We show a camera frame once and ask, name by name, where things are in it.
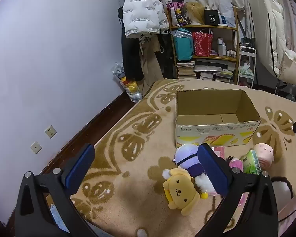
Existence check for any printed cardboard box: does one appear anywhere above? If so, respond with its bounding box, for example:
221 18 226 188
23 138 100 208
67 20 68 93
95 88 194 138
175 89 262 149

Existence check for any blonde wig head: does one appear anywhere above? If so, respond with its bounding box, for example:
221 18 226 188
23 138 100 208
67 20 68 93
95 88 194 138
186 2 208 26

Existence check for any white folded duvet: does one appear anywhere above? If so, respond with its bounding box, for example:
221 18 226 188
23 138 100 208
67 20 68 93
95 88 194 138
248 0 296 89

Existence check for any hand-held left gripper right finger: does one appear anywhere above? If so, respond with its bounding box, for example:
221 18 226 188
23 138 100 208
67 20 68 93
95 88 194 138
195 143 279 237

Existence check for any white metal cart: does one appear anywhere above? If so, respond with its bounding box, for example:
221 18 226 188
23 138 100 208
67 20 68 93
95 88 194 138
237 45 257 88

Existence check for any pink bear plush toy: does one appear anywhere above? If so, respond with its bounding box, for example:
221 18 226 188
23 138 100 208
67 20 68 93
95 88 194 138
228 158 244 173

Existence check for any person's leg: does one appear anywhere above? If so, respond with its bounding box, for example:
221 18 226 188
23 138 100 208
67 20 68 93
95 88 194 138
277 192 296 237

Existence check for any stack of books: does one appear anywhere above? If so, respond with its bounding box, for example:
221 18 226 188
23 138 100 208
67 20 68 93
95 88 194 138
176 61 196 79

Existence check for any wooden shelf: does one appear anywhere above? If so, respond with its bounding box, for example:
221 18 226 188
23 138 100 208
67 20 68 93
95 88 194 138
166 4 240 85

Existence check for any green tissue pack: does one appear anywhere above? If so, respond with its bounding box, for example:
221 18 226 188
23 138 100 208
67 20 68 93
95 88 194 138
241 150 262 176

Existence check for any pink pig plush toy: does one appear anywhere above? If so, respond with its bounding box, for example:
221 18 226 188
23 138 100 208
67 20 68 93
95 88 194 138
252 143 275 171

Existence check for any beige patterned rug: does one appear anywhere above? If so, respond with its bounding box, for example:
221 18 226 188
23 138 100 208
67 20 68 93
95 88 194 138
41 78 296 237

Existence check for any black box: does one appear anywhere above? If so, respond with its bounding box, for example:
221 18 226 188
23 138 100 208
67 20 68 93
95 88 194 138
204 9 220 26

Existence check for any red patterned bag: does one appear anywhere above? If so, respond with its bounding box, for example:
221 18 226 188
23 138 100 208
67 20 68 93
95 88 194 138
192 31 214 57

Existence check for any yellow dog plush toy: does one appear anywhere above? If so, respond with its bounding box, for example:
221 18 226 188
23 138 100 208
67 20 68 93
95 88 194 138
162 167 209 216

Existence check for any teal bag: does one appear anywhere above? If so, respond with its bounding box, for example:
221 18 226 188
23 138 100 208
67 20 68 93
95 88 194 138
173 30 195 61

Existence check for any purple and white plush toy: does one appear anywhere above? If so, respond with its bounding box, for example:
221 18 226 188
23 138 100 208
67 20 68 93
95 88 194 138
173 144 206 178

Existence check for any white fluffy plush toy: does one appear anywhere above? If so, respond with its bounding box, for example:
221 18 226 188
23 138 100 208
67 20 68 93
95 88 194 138
194 173 218 196

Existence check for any clear bag of plush toys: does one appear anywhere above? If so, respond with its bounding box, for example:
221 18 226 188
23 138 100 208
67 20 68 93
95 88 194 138
112 63 143 103

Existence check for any pink plastic packet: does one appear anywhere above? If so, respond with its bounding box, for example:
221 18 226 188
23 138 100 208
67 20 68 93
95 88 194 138
213 146 225 160

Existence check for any white puffer jacket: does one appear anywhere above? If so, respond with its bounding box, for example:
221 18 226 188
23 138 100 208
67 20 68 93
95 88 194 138
122 0 170 39

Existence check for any beige coat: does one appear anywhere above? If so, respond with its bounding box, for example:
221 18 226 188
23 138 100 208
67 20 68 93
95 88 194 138
139 36 164 94

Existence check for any white wall socket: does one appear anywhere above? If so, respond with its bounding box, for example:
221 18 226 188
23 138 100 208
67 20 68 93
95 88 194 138
44 125 57 139
30 141 42 154

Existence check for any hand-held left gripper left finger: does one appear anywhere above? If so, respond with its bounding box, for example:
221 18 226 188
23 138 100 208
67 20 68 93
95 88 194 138
15 143 99 237

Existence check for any white paper bag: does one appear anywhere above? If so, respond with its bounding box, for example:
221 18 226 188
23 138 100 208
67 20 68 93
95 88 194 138
218 0 234 27

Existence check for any light blue cloth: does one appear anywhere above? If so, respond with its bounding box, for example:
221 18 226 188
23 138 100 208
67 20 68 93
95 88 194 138
49 203 70 231

